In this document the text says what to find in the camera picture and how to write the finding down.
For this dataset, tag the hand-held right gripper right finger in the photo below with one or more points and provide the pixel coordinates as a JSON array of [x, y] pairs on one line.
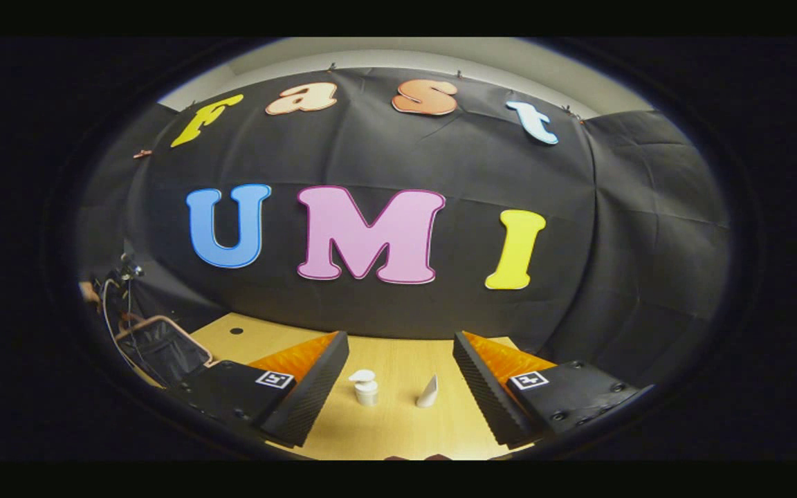
[[485, 394]]

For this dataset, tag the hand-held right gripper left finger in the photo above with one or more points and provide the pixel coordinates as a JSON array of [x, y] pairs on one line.
[[310, 394]]

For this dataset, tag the white pump bottle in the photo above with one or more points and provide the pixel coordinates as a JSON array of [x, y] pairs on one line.
[[365, 389]]

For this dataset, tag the white cone-shaped tube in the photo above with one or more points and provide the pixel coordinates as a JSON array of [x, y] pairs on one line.
[[427, 393]]

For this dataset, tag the black backdrop cloth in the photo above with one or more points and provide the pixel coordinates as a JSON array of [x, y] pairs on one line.
[[578, 277]]

